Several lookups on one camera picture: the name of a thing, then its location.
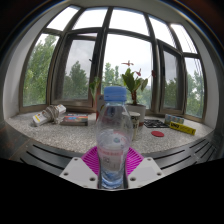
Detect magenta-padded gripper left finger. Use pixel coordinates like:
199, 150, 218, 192
59, 145, 101, 190

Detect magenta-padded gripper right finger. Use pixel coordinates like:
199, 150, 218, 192
123, 146, 165, 190

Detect clear blue-capped water bottle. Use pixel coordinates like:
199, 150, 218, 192
95, 86, 134, 190

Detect flat round red coaster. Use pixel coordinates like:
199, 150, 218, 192
150, 130, 165, 138

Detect black grid-shaped plastic part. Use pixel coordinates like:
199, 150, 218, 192
143, 118, 170, 129

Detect long yellow cardboard box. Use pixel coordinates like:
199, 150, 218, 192
169, 121, 197, 136

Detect red-flowered plant in white pot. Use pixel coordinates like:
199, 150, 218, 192
89, 59, 157, 130

